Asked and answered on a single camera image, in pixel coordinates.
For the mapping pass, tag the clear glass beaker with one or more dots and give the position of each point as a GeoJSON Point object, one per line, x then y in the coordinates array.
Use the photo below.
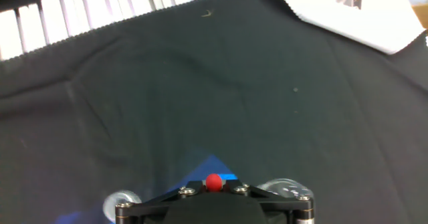
{"type": "Point", "coordinates": [284, 186]}

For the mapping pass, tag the white towel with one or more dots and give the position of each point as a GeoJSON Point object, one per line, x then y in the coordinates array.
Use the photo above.
{"type": "Point", "coordinates": [351, 20]}

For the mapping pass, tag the black cloth with blue print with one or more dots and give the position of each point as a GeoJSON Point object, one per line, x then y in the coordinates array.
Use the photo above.
{"type": "Point", "coordinates": [200, 83]}

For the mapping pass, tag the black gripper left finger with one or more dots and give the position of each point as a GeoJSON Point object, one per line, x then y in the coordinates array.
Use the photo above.
{"type": "Point", "coordinates": [147, 212]}

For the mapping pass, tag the red bulb glass dropper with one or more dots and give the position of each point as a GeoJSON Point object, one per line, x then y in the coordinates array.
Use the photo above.
{"type": "Point", "coordinates": [214, 182]}

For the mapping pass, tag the brown cardboard box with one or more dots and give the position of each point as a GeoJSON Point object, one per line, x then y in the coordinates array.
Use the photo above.
{"type": "Point", "coordinates": [422, 15]}

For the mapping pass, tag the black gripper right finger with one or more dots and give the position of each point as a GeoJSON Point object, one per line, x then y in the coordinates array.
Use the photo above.
{"type": "Point", "coordinates": [287, 210]}

